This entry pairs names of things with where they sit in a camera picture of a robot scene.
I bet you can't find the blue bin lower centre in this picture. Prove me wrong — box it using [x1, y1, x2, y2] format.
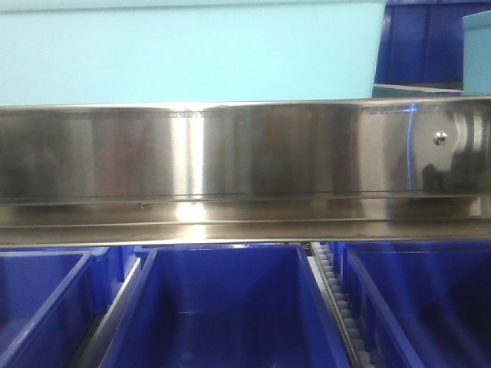
[101, 245, 349, 367]

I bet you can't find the rail screw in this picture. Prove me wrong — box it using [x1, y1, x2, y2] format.
[433, 131, 448, 146]

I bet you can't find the white roller track right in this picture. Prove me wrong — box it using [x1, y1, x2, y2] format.
[310, 242, 374, 368]

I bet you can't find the blue bin lower left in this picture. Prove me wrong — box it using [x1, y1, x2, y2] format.
[1, 247, 125, 367]

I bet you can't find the blue bin lower right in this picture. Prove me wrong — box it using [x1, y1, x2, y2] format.
[328, 241, 490, 367]

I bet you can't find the steel divider rail left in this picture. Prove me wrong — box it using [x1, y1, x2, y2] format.
[68, 259, 141, 367]

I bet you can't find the blue bin upper right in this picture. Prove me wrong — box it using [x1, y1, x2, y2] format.
[375, 1, 490, 85]

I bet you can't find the light teal plastic bin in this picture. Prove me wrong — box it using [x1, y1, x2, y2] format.
[1, 1, 385, 105]

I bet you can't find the stainless steel shelf front rail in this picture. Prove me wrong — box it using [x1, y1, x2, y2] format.
[1, 96, 490, 248]

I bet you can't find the blue bin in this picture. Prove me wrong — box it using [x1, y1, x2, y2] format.
[375, 1, 490, 85]
[1, 247, 125, 367]
[328, 241, 490, 367]
[101, 245, 349, 367]

